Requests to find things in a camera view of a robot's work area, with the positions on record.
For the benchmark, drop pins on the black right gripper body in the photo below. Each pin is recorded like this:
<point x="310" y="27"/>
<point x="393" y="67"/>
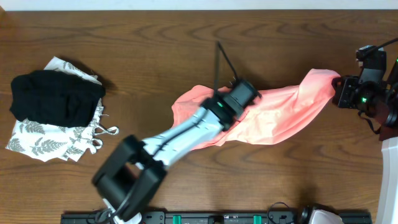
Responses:
<point x="368" y="97"/>

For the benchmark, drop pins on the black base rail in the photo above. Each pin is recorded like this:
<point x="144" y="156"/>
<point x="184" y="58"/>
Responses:
<point x="273" y="215"/>

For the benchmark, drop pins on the black folded garment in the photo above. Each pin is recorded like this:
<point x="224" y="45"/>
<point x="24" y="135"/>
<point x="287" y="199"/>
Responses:
<point x="56" y="98"/>

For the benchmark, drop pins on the pink cloth garment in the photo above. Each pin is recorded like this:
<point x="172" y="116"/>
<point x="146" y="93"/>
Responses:
<point x="281" y="113"/>

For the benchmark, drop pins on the white fern-print drawstring bag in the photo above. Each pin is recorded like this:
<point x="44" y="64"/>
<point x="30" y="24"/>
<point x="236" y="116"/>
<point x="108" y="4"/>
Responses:
<point x="45" y="141"/>

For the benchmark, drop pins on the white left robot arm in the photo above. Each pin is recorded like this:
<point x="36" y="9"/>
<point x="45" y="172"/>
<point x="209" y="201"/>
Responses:
<point x="132" y="174"/>

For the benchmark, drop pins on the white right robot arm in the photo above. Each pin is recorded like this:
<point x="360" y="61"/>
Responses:
<point x="384" y="124"/>

